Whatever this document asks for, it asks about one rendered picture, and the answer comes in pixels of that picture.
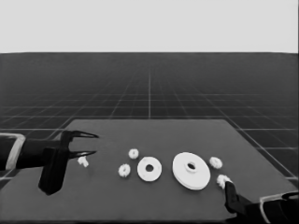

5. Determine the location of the small white T-shaped piece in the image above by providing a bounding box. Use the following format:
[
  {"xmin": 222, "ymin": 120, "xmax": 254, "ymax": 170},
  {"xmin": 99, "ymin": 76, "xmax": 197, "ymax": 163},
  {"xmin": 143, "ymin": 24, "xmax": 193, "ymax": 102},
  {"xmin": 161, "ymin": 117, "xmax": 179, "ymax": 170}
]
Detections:
[{"xmin": 78, "ymin": 156, "xmax": 90, "ymax": 168}]

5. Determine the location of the large thick white disc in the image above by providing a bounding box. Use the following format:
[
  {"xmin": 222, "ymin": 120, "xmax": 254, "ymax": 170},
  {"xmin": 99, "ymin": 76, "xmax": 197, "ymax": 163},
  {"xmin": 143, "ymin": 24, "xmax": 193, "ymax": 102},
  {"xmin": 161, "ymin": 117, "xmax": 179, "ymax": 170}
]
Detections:
[{"xmin": 172, "ymin": 151, "xmax": 211, "ymax": 191}]

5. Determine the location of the white round carrier with pins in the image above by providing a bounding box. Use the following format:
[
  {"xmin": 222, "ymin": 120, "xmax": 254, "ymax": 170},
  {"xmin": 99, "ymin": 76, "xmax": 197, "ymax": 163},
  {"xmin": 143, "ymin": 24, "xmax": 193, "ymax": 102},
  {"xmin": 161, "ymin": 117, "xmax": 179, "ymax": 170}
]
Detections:
[{"xmin": 136, "ymin": 156, "xmax": 163, "ymax": 183}]

